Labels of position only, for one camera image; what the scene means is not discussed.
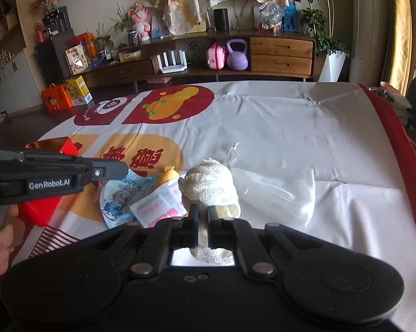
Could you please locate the blue cartoon face mask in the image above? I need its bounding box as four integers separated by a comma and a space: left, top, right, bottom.
99, 169, 158, 229

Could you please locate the white mesh drawstring bag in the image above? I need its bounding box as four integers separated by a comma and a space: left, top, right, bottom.
226, 143, 316, 229

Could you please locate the white knitted gauze roll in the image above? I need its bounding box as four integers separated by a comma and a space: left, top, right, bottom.
178, 158, 241, 266

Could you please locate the yellow rubber duck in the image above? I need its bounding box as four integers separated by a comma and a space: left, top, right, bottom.
155, 166, 179, 187

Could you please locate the person's left hand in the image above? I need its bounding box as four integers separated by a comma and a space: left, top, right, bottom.
0, 205, 25, 275

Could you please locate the small tea bag sachet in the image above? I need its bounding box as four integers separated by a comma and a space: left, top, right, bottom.
129, 178, 187, 228

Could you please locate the red square tin box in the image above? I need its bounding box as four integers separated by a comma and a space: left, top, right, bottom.
18, 136, 78, 227

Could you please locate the orange gift box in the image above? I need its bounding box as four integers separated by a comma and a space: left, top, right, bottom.
41, 84, 73, 112

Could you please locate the yellow carton box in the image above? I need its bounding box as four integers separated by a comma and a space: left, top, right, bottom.
65, 76, 92, 107

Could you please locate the cereal box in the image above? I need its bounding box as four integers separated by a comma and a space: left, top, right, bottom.
66, 44, 89, 75

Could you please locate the white wifi router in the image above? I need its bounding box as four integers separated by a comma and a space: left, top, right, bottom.
156, 50, 188, 74

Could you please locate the pink plush doll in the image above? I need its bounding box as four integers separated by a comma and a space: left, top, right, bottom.
128, 2, 151, 41

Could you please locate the purple kettlebell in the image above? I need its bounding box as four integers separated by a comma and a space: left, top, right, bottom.
226, 38, 248, 71

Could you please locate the wooden TV cabinet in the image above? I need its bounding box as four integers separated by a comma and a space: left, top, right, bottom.
82, 30, 315, 87

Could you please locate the black cylinder speaker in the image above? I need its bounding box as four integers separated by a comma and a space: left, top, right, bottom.
213, 8, 230, 32

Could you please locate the clear plastic bag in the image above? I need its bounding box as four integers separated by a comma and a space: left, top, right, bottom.
257, 0, 284, 34

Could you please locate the white standing air conditioner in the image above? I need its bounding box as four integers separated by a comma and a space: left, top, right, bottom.
349, 0, 391, 86

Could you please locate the yellow curtain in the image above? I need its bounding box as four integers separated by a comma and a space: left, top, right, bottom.
385, 0, 412, 96

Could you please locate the tall potted green plant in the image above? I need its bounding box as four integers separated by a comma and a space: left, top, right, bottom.
293, 0, 349, 82

